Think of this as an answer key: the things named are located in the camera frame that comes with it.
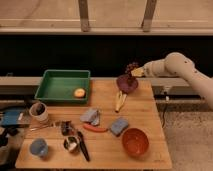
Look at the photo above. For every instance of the blue sponge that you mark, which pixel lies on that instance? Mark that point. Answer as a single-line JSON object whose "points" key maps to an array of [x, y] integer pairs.
{"points": [[118, 126]]}

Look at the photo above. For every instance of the wooden cutting board table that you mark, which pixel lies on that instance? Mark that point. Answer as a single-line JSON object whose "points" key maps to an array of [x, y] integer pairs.
{"points": [[105, 149]]}

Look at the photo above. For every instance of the metal spoon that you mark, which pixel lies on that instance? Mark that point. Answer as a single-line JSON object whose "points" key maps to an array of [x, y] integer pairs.
{"points": [[45, 126]]}

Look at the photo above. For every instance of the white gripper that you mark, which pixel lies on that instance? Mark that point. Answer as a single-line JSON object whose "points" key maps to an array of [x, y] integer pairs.
{"points": [[149, 70]]}

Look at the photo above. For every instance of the red bowl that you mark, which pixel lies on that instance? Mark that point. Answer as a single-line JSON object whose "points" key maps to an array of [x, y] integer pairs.
{"points": [[135, 142]]}

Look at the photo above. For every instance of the green plastic tray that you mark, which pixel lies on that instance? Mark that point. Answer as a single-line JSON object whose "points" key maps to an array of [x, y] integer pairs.
{"points": [[58, 86]]}

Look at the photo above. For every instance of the blue cup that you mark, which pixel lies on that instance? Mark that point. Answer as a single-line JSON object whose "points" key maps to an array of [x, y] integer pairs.
{"points": [[39, 147]]}

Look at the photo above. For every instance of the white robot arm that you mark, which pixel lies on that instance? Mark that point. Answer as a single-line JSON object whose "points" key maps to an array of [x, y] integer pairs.
{"points": [[176, 64]]}

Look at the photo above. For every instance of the dark purple grape bunch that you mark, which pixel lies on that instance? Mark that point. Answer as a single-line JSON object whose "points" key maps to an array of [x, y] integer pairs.
{"points": [[129, 68]]}

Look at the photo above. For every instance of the red chili pepper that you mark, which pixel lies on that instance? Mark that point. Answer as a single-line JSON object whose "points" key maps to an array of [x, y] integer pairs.
{"points": [[94, 129]]}

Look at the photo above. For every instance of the yellow round fruit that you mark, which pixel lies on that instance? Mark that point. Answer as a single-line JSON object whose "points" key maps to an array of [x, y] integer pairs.
{"points": [[79, 93]]}

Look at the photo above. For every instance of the purple bowl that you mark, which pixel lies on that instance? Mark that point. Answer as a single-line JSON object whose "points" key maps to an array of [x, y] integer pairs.
{"points": [[126, 84]]}

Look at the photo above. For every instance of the small dark metal object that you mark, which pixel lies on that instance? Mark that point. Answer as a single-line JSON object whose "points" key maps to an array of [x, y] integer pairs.
{"points": [[67, 128]]}

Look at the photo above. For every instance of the black handled knife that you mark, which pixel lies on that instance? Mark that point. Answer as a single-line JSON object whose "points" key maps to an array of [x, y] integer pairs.
{"points": [[83, 146]]}

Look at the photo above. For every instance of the small metal bowl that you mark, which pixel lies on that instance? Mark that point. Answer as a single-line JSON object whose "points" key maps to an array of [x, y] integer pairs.
{"points": [[71, 144]]}

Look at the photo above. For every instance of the grey crumpled cloth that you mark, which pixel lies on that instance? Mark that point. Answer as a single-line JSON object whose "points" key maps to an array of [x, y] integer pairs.
{"points": [[91, 116]]}

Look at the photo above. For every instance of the white mug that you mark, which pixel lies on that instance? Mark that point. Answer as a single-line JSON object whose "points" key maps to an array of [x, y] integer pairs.
{"points": [[39, 112]]}

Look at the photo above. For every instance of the blue box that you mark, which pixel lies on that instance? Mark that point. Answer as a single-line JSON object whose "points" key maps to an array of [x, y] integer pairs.
{"points": [[12, 117]]}

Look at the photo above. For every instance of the yellow banana toy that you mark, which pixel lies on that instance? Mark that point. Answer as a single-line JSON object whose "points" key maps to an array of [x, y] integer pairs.
{"points": [[120, 99]]}

